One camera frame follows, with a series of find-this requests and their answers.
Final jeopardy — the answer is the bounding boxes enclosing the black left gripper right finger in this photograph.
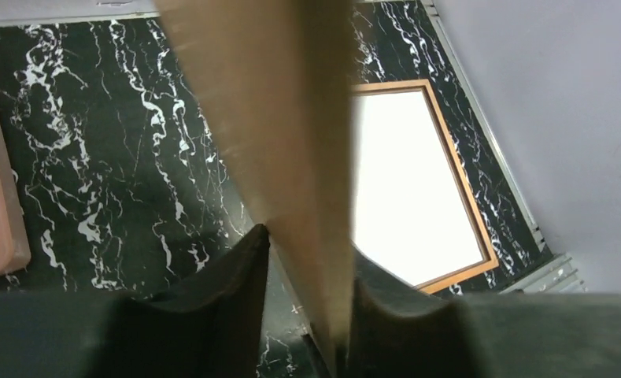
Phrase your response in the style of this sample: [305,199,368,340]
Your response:
[343,251,621,377]

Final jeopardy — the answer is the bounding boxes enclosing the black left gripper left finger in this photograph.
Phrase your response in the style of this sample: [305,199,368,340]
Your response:
[0,224,270,377]

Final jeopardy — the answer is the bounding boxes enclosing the wooden picture frame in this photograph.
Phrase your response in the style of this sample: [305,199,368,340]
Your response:
[350,79,500,296]

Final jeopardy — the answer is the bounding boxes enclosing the brown fibreboard backing board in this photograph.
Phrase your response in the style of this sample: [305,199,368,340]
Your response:
[155,1,355,377]

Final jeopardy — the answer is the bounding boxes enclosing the aluminium rail right side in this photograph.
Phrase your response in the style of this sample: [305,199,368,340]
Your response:
[421,1,587,294]

